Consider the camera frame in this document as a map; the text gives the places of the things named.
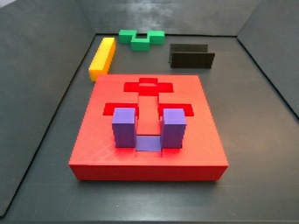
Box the red slotted board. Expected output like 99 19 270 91
70 74 230 181

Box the purple U-shaped block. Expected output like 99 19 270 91
113 108 187 152

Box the yellow long bar block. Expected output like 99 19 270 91
88 37 117 81

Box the green stepped block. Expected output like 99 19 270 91
118 30 165 52

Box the black angled bracket holder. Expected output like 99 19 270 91
170 44 215 69

